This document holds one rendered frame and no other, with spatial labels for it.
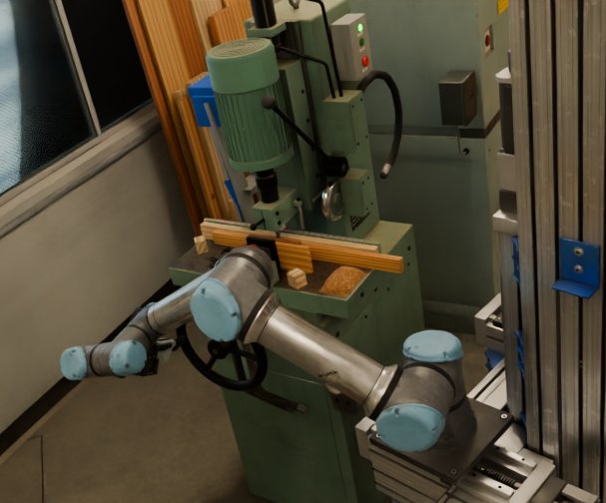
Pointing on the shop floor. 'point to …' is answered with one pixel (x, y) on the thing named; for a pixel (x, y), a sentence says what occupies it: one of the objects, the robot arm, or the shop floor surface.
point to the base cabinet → (319, 410)
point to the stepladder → (202, 96)
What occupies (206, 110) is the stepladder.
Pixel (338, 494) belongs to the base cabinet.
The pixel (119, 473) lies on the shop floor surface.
